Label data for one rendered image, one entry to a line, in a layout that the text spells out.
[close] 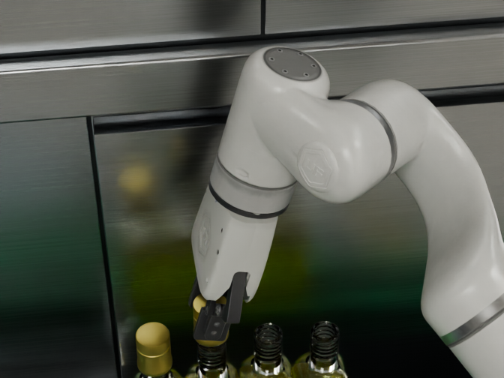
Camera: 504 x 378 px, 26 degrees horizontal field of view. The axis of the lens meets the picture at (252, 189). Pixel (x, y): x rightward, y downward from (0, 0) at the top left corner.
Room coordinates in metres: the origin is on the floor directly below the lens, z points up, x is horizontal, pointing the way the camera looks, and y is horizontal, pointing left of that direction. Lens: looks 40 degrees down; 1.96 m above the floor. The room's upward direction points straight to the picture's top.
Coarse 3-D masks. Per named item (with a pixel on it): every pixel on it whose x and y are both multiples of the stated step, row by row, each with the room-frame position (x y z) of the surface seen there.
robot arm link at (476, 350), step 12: (492, 324) 0.57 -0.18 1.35; (468, 336) 0.57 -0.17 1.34; (480, 336) 0.56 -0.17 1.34; (492, 336) 0.56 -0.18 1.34; (456, 348) 0.57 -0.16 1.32; (468, 348) 0.56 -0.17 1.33; (480, 348) 0.56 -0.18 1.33; (492, 348) 0.56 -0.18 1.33; (468, 360) 0.56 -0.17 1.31; (480, 360) 0.56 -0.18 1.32; (492, 360) 0.55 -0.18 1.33; (480, 372) 0.55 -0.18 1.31; (492, 372) 0.55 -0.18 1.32
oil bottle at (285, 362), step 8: (248, 360) 0.76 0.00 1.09; (288, 360) 0.76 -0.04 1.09; (240, 368) 0.76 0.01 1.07; (248, 368) 0.75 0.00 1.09; (288, 368) 0.75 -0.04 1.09; (240, 376) 0.75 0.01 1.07; (248, 376) 0.74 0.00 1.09; (256, 376) 0.73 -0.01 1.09; (264, 376) 0.73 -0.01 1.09; (272, 376) 0.73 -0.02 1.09; (280, 376) 0.73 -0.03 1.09; (288, 376) 0.74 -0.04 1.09
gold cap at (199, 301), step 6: (198, 300) 0.74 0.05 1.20; (204, 300) 0.74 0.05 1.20; (222, 300) 0.74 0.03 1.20; (198, 306) 0.73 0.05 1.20; (204, 306) 0.73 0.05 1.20; (198, 312) 0.73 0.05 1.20; (228, 336) 0.73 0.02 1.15; (198, 342) 0.72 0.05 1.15; (204, 342) 0.72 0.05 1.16; (210, 342) 0.72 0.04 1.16; (216, 342) 0.72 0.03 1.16; (222, 342) 0.72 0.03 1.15
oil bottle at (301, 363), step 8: (296, 360) 0.76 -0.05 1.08; (304, 360) 0.76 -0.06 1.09; (344, 360) 0.77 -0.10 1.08; (296, 368) 0.76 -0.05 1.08; (304, 368) 0.75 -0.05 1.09; (336, 368) 0.74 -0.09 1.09; (344, 368) 0.75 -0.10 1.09; (296, 376) 0.75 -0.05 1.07; (304, 376) 0.74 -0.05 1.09; (312, 376) 0.73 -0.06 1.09; (320, 376) 0.73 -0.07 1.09; (328, 376) 0.73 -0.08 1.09; (336, 376) 0.73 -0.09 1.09; (344, 376) 0.74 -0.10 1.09
